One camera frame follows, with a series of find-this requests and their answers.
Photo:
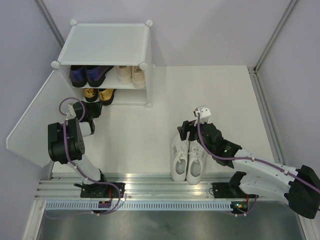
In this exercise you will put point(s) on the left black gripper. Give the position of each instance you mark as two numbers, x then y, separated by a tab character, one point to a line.
97	106

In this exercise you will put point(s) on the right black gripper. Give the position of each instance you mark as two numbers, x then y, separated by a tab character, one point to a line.
186	127

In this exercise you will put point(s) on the gold pointed shoe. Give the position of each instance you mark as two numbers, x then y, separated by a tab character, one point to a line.
106	96
90	94

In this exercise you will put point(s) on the white sneaker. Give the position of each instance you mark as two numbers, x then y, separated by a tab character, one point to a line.
197	157
179	159

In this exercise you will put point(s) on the purple loafer shoe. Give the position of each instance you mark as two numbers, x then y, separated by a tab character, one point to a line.
77	75
96	74

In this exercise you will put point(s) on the beige sneaker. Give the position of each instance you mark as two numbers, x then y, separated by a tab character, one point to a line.
138	77
124	74

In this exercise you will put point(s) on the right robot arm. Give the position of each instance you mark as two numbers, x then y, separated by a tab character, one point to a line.
299	188

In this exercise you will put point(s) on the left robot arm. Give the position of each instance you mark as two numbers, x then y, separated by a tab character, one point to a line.
66	146

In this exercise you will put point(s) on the white plastic shoe cabinet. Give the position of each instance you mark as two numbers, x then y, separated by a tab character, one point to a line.
112	44

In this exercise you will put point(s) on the white cabinet door panel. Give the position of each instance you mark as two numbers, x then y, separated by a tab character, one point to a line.
29	137

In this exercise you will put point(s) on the right aluminium frame post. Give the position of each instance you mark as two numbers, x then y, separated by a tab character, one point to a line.
275	34

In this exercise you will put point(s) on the aluminium frame post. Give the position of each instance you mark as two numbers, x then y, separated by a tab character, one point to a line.
42	8
275	34

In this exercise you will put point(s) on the aluminium rail base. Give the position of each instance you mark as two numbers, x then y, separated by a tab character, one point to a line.
141	183

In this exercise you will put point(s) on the white slotted cable duct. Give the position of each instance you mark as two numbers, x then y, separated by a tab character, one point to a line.
140	205

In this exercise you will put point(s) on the left aluminium frame post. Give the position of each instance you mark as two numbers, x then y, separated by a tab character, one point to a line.
42	8

